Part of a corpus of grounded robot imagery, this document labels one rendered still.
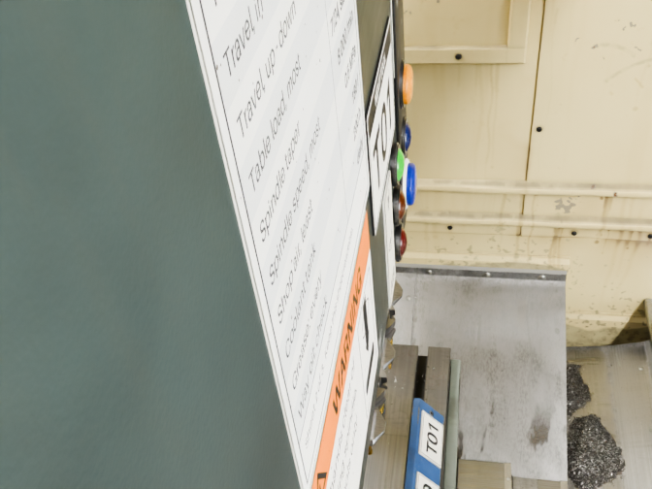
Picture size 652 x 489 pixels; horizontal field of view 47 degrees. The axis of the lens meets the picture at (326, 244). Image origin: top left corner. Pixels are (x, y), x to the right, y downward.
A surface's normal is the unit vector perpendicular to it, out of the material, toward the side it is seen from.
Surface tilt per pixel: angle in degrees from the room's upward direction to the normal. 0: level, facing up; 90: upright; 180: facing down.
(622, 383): 17
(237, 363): 90
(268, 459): 90
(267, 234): 90
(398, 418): 0
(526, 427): 24
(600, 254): 88
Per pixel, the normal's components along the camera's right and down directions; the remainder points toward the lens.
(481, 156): -0.17, 0.68
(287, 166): 0.98, 0.04
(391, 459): -0.10, -0.73
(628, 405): -0.39, -0.71
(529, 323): -0.15, -0.39
